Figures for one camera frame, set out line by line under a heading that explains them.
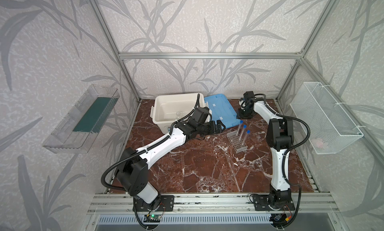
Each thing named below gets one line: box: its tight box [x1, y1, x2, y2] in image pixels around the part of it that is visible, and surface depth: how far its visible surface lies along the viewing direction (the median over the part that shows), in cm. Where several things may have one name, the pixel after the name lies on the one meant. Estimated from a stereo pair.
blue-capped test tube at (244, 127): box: [239, 124, 247, 142], surface depth 93 cm
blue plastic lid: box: [204, 94, 241, 129], surface depth 116 cm
